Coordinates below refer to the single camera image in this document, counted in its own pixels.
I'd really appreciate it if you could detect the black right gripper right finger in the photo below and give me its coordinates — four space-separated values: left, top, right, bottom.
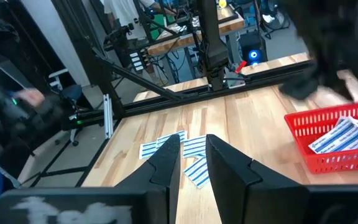
206 134 358 224

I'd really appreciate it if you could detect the office chair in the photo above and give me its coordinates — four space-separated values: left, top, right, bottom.
48 68 84 147

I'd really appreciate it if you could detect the person's hand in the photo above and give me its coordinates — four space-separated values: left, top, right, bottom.
12 88 45 107

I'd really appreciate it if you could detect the person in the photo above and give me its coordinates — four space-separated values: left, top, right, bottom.
103 0 155 27

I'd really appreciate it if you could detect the black power strip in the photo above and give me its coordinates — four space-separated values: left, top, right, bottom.
129 50 146 73

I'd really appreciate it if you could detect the red plastic basket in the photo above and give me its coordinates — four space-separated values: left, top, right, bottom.
283 100 358 174

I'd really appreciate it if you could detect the silver aluminium bracket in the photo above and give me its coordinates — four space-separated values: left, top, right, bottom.
103 93 114 139

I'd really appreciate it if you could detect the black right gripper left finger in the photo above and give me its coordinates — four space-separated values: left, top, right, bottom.
0 134 181 224

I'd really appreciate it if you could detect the computer tower with blue ring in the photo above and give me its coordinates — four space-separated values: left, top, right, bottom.
239 32 269 67

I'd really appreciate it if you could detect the wooden table with black frame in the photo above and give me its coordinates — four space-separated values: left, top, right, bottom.
146 4 246 57

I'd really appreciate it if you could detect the red tag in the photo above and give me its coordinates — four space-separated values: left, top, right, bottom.
234 60 248 75

